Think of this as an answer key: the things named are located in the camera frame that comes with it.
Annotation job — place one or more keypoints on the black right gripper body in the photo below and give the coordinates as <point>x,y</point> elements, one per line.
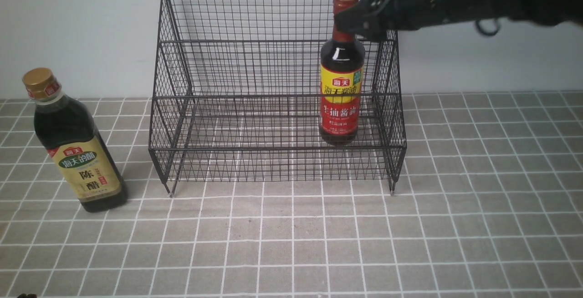
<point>372,19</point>

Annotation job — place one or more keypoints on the red label soy sauce bottle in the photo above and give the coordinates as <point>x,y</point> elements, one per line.
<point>341,59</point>

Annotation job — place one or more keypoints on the gold cap vinegar bottle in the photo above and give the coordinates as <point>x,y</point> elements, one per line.
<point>67,131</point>

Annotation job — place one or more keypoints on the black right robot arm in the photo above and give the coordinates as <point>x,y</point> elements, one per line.
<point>485,14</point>

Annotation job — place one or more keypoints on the black wire mesh rack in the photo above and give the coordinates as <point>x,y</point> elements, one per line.
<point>236,96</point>

